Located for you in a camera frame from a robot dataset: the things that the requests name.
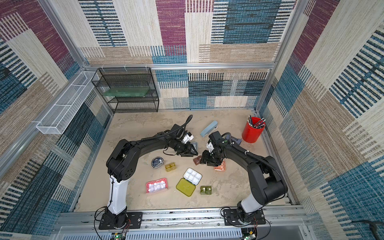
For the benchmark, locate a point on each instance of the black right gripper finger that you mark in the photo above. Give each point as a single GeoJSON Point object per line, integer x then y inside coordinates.
{"type": "Point", "coordinates": [214, 163]}
{"type": "Point", "coordinates": [205, 157]}

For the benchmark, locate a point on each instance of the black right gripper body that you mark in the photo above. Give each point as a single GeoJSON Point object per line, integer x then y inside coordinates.
{"type": "Point", "coordinates": [212, 156]}

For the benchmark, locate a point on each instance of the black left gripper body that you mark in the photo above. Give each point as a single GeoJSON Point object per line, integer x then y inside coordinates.
{"type": "Point", "coordinates": [184, 150]}

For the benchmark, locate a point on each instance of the maroon two-compartment pillbox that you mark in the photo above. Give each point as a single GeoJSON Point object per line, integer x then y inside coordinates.
{"type": "Point", "coordinates": [197, 160]}

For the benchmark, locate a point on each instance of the orange pillbox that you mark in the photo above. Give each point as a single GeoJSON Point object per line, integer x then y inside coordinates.
{"type": "Point", "coordinates": [221, 167]}

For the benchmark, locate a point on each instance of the yellow two-compartment pillbox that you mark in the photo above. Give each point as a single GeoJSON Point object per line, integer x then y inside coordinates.
{"type": "Point", "coordinates": [170, 167]}

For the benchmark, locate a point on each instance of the round dark blue pillbox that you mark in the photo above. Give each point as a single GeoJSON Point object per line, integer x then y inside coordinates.
{"type": "Point", "coordinates": [157, 162]}

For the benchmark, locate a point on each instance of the blue six-compartment pillbox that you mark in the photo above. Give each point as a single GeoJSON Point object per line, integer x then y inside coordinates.
{"type": "Point", "coordinates": [195, 144]}

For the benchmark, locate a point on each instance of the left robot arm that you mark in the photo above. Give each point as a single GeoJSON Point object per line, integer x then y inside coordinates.
{"type": "Point", "coordinates": [122, 165]}

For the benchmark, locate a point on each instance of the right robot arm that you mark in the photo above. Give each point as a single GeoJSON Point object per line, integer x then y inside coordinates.
{"type": "Point", "coordinates": [266, 182]}

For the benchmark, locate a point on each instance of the small green two-compartment pillbox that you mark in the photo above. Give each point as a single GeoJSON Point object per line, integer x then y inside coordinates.
{"type": "Point", "coordinates": [205, 190]}

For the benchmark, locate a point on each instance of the light blue stapler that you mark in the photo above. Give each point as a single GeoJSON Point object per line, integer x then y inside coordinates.
{"type": "Point", "coordinates": [207, 130]}

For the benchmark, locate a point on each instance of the white pillbox with green lid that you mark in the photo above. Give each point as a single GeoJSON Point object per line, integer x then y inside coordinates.
{"type": "Point", "coordinates": [188, 182]}

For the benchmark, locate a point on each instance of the pink pillbox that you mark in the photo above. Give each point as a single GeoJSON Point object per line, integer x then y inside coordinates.
{"type": "Point", "coordinates": [156, 186]}

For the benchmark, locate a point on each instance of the red pen cup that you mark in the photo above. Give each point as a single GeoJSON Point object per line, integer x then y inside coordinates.
{"type": "Point", "coordinates": [253, 129]}

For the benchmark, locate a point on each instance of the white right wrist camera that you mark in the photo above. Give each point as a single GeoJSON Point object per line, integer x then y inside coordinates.
{"type": "Point", "coordinates": [210, 147]}

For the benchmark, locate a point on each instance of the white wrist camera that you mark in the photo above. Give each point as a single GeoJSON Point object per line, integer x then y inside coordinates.
{"type": "Point", "coordinates": [210, 147]}
{"type": "Point", "coordinates": [188, 137]}

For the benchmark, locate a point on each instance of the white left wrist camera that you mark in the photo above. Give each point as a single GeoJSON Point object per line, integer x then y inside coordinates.
{"type": "Point", "coordinates": [188, 137]}

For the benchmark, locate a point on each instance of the black wire mesh shelf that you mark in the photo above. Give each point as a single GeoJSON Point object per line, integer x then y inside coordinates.
{"type": "Point", "coordinates": [107, 78]}

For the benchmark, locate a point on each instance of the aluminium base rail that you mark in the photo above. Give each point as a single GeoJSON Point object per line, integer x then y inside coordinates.
{"type": "Point", "coordinates": [274, 223]}

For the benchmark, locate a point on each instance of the white wire mesh basket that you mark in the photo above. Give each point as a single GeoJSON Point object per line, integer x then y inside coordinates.
{"type": "Point", "coordinates": [60, 115]}

